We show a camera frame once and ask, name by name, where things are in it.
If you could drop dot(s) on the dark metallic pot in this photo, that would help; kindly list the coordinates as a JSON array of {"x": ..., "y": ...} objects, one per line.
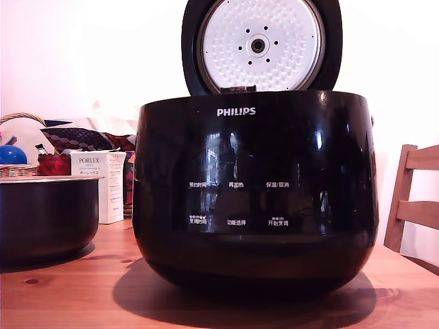
[{"x": 48, "y": 216}]

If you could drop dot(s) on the white Porlex box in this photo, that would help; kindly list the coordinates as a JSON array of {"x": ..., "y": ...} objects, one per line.
[{"x": 88, "y": 192}]

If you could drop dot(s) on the black rice cooker lid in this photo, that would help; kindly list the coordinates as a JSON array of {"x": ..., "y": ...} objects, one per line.
[{"x": 192, "y": 44}]

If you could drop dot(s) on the dark dotted patterned fabric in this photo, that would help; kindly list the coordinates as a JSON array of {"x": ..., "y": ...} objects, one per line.
[{"x": 73, "y": 138}]

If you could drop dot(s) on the wooden chair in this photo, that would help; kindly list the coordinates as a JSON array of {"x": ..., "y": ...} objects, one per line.
[{"x": 403, "y": 205}]

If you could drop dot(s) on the wicker basket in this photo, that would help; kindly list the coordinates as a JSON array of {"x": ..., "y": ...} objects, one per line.
[{"x": 17, "y": 169}]

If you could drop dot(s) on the black Philips rice cooker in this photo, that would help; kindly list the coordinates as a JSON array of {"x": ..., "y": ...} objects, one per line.
[{"x": 255, "y": 157}]

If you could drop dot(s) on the red scalloped container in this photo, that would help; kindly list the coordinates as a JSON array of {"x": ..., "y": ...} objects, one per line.
[{"x": 53, "y": 166}]

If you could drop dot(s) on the blue ball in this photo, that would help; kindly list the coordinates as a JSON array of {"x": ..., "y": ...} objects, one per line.
[{"x": 12, "y": 155}]

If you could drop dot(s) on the red patterned fabric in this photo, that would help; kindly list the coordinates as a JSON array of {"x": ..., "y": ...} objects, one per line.
[{"x": 120, "y": 140}]

